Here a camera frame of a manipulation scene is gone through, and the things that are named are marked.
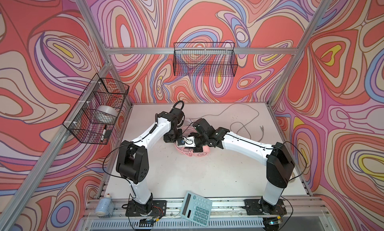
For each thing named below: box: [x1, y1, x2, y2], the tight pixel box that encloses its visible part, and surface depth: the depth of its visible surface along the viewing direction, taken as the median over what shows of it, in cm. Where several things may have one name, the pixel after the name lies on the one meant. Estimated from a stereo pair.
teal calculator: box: [180, 191, 213, 227], surface depth 73 cm
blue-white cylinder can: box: [95, 193, 115, 219], surface depth 70 cm
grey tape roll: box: [92, 105, 119, 124], surface depth 73 cm
